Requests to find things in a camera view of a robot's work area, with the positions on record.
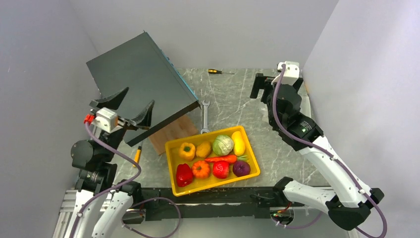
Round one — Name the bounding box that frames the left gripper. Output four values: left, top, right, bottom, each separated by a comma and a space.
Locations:
92, 87, 155, 161

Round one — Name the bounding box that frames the yellow lemon squash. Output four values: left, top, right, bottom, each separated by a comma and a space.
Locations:
231, 131, 246, 157

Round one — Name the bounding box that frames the green cabbage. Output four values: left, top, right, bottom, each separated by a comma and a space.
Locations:
212, 135, 234, 156

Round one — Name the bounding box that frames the red bell pepper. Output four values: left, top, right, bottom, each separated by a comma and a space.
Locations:
176, 164, 194, 187

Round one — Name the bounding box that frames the purple onion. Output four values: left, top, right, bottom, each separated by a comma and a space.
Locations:
232, 160, 251, 177

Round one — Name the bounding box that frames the red apple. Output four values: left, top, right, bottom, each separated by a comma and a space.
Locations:
212, 161, 229, 179

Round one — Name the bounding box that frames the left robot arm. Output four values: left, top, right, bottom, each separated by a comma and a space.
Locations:
64, 87, 155, 238

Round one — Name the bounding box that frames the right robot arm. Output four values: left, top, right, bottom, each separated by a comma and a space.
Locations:
250, 73, 384, 231

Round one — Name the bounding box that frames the dark grey box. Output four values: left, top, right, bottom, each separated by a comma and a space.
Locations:
86, 32, 200, 146

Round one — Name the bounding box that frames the black yellow screwdriver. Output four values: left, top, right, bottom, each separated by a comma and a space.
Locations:
208, 69, 234, 74

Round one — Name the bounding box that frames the yellow plastic tray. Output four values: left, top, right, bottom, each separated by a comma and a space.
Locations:
165, 126, 261, 197

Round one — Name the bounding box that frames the wooden block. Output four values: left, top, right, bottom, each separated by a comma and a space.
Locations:
149, 115, 199, 155

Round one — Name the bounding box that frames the silver wrench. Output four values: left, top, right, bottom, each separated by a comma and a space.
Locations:
200, 100, 210, 134

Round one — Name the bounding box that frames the yellow bell pepper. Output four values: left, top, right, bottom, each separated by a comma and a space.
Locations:
178, 142, 196, 161

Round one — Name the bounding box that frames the orange carrot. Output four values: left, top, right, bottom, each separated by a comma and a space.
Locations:
205, 155, 247, 164

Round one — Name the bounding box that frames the brown potato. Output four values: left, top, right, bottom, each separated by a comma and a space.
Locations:
196, 141, 212, 158

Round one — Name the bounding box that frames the orange pumpkin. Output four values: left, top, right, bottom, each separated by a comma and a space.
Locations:
192, 160, 210, 179

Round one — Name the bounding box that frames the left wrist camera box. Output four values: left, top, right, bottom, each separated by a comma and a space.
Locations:
91, 108, 119, 133

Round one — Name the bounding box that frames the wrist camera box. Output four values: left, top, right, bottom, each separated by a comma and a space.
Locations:
91, 108, 119, 133
277, 61, 301, 85

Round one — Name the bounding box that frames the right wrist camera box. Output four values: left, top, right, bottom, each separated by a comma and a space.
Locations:
277, 61, 301, 85

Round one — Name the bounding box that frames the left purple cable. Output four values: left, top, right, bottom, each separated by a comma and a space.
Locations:
67, 123, 182, 238

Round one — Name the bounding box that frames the purple cable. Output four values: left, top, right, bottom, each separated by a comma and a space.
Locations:
67, 123, 182, 238
271, 64, 388, 238

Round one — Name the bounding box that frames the black base frame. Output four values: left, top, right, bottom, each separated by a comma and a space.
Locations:
132, 186, 292, 221

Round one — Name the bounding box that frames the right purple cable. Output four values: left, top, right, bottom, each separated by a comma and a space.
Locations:
271, 64, 388, 238

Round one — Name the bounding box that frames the aluminium rail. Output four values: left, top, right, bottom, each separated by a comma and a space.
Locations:
52, 188, 114, 238

